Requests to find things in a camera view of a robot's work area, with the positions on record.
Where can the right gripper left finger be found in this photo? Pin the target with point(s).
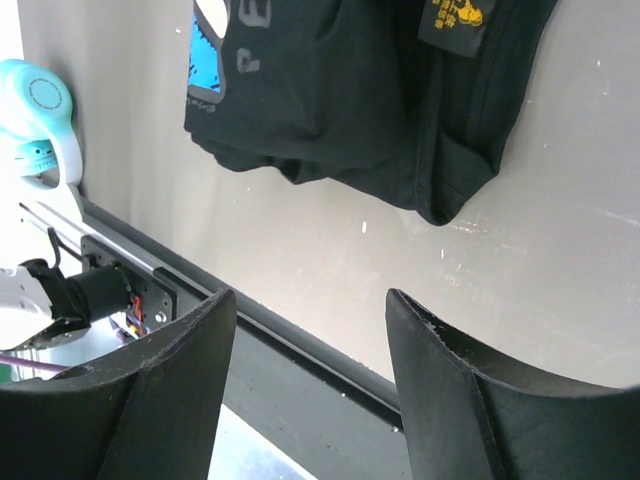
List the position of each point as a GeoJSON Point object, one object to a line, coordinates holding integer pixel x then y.
{"type": "Point", "coordinates": [148, 410]}

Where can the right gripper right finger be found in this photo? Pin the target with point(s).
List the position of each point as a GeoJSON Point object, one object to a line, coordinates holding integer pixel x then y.
{"type": "Point", "coordinates": [470, 411]}

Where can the black daisy print t-shirt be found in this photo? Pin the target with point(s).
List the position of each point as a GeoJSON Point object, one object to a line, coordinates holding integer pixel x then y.
{"type": "Point", "coordinates": [411, 102]}

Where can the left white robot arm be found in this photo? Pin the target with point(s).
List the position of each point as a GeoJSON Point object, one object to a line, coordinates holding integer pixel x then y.
{"type": "Point", "coordinates": [41, 307]}

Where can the teal cat ear headphones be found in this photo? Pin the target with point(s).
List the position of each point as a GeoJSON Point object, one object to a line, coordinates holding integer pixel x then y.
{"type": "Point", "coordinates": [37, 105]}

